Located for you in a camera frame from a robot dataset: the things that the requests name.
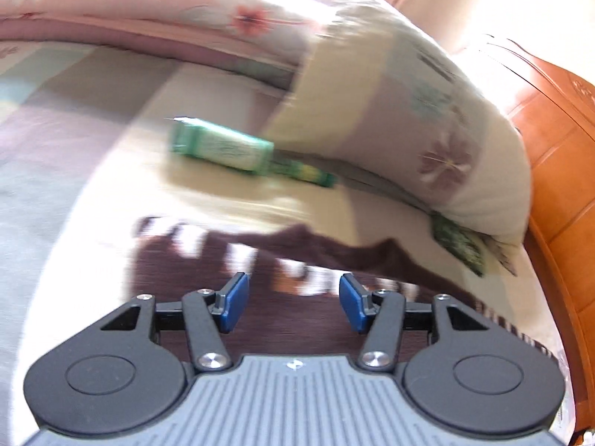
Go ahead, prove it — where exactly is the green white tube box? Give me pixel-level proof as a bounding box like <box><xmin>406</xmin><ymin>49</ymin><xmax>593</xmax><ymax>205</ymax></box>
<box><xmin>171</xmin><ymin>116</ymin><xmax>336</xmax><ymax>188</ymax></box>

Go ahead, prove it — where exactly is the orange wooden headboard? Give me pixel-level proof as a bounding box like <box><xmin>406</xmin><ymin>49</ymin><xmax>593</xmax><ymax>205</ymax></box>
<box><xmin>502</xmin><ymin>41</ymin><xmax>594</xmax><ymax>433</ymax></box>

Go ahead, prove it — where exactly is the pastel patchwork bed sheet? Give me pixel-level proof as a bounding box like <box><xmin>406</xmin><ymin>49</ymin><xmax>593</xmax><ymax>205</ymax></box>
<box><xmin>1</xmin><ymin>41</ymin><xmax>567</xmax><ymax>445</ymax></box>

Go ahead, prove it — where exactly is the floral patchwork pillow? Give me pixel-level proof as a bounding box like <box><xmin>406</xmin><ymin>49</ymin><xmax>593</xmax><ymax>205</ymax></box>
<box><xmin>262</xmin><ymin>0</ymin><xmax>531</xmax><ymax>246</ymax></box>

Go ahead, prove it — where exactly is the dark brown fuzzy garment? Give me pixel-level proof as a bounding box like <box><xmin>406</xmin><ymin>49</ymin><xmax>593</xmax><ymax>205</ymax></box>
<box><xmin>130</xmin><ymin>216</ymin><xmax>551</xmax><ymax>358</ymax></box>

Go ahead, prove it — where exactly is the pink floral folded quilt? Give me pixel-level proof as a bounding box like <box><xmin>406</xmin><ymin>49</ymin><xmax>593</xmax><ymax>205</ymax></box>
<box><xmin>1</xmin><ymin>0</ymin><xmax>338</xmax><ymax>89</ymax></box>

